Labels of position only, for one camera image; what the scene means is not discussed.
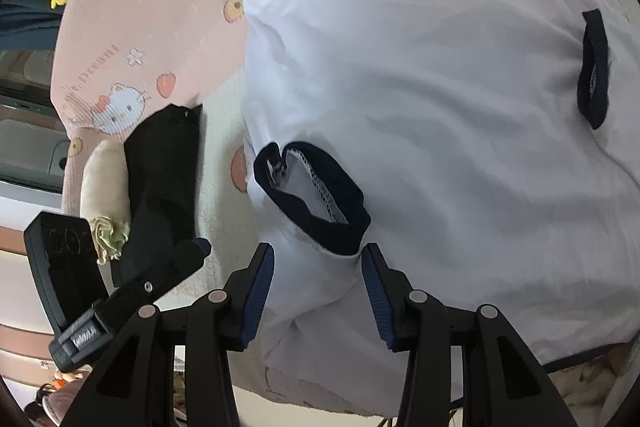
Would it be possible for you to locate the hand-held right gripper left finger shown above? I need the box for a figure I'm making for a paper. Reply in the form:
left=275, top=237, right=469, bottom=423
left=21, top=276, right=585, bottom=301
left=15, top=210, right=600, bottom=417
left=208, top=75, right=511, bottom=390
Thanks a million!
left=60, top=242, right=277, bottom=427

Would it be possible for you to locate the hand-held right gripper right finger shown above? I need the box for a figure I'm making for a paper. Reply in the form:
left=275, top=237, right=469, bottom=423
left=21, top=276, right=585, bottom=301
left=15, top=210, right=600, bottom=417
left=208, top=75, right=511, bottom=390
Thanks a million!
left=361, top=242, right=576, bottom=427

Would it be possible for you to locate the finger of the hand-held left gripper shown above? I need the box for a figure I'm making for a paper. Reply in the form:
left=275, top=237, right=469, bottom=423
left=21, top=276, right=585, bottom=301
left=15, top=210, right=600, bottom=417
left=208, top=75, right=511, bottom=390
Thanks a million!
left=106, top=237, right=213, bottom=324

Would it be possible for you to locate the black garment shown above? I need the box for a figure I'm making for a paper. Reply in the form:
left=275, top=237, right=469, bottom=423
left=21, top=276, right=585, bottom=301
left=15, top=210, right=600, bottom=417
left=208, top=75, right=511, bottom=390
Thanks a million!
left=110, top=103, right=205, bottom=289

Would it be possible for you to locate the white T-shirt with navy collar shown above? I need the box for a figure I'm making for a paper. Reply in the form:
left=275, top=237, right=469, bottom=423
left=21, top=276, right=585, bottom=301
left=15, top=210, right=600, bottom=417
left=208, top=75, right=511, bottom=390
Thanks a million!
left=240, top=0, right=640, bottom=414

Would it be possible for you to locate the beige folded garment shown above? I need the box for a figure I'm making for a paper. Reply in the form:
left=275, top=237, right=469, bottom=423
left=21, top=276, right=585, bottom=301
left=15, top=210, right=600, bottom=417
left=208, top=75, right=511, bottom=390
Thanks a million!
left=80, top=141, right=133, bottom=265

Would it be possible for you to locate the grey white furniture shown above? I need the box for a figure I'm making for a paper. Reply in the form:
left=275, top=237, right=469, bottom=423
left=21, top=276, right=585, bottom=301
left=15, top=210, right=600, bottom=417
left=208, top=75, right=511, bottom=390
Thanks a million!
left=0, top=49, right=68, bottom=358

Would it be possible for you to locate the pink cat print blanket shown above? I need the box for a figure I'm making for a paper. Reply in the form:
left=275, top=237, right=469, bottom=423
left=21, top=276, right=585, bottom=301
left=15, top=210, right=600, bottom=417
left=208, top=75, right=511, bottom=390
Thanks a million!
left=50, top=0, right=481, bottom=218

